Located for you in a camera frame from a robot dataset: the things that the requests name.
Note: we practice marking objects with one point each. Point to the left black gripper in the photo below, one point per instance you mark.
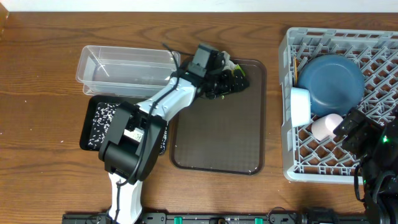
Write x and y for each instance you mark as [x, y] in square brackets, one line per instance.
[228, 88]

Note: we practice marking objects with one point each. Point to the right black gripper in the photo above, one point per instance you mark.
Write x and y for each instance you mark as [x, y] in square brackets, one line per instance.
[369, 130]

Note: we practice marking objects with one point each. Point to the white tissue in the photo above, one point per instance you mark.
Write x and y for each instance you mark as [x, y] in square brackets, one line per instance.
[228, 64]

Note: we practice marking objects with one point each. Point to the yellow green snack wrapper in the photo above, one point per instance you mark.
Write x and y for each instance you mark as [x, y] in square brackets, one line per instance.
[239, 69]

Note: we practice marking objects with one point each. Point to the pink cup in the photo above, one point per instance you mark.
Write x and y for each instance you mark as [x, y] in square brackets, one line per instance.
[324, 127]

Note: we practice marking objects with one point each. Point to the blue plate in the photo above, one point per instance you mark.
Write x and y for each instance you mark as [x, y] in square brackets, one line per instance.
[335, 84]

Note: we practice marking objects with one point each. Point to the light blue rice bowl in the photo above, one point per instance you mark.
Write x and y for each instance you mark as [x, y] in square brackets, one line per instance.
[300, 106]

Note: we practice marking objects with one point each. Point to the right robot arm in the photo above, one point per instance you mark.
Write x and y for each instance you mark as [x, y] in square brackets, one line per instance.
[375, 178]

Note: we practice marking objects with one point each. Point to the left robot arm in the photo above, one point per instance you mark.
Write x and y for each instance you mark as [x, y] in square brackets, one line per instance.
[127, 173]

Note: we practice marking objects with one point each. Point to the grey dishwasher rack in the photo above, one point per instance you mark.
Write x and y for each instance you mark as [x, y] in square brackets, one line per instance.
[306, 159]

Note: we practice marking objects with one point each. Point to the brown serving tray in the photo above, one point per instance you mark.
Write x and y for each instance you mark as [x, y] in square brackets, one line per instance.
[226, 134]

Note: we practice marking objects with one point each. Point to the clear plastic bin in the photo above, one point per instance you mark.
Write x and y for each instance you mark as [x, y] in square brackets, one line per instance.
[125, 71]

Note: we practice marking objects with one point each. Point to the white rice grains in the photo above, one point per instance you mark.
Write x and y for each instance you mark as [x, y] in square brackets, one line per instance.
[98, 121]

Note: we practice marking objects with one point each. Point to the black plastic tray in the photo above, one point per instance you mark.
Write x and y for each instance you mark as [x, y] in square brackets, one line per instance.
[126, 149]

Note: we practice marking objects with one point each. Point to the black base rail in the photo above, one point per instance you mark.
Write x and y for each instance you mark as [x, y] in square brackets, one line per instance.
[310, 215]

